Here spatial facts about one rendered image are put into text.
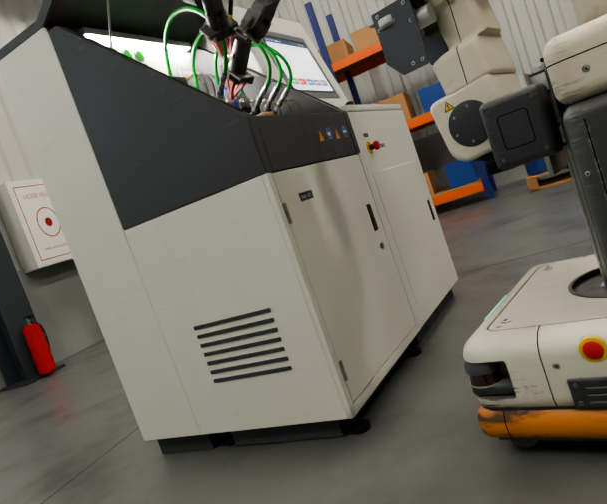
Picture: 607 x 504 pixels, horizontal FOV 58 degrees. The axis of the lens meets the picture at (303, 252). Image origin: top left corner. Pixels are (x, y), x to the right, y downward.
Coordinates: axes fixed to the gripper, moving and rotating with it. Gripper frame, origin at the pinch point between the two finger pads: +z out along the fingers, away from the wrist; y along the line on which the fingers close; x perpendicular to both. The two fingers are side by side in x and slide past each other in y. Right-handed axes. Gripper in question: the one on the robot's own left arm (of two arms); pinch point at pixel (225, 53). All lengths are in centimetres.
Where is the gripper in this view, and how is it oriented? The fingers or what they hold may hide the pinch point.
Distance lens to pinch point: 181.5
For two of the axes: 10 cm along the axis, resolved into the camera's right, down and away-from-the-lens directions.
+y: -8.0, 5.3, -2.8
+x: 5.9, 6.0, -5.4
